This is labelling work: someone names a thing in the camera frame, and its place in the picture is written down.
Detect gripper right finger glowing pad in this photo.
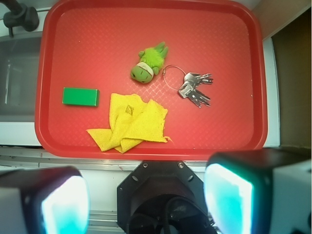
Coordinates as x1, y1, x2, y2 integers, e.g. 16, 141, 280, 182
203, 149, 312, 234

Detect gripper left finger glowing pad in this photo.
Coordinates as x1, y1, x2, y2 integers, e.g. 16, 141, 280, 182
0, 166, 90, 234

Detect green rectangular block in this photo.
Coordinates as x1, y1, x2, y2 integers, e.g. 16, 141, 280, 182
62, 87, 99, 107

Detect yellow crumpled cloth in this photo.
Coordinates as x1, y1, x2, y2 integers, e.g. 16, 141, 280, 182
87, 93, 171, 154

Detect red plastic tray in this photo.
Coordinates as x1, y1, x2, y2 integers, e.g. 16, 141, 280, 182
35, 0, 268, 161

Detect green spiky toy animal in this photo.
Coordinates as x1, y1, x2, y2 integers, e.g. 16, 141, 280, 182
130, 42, 169, 84

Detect black clamp knob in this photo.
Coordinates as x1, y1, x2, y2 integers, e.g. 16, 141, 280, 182
0, 0, 39, 38

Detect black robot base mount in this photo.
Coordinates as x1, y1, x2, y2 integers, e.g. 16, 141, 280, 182
117, 161, 217, 234

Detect silver keys on wire ring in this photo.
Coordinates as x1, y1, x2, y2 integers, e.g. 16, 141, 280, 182
162, 65, 214, 108

